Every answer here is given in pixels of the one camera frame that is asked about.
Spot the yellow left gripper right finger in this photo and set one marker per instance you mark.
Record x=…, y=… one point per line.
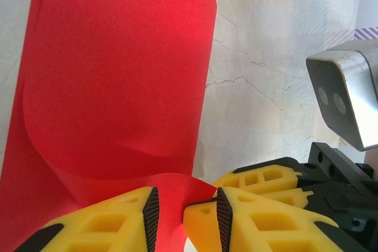
x=245, y=234

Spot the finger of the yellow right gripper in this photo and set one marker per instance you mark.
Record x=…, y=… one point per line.
x=283, y=179
x=295, y=197

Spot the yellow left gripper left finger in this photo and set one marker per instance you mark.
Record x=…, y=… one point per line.
x=124, y=234

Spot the red cloth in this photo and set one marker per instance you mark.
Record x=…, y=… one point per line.
x=118, y=72

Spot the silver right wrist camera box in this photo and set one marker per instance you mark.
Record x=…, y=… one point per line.
x=342, y=92

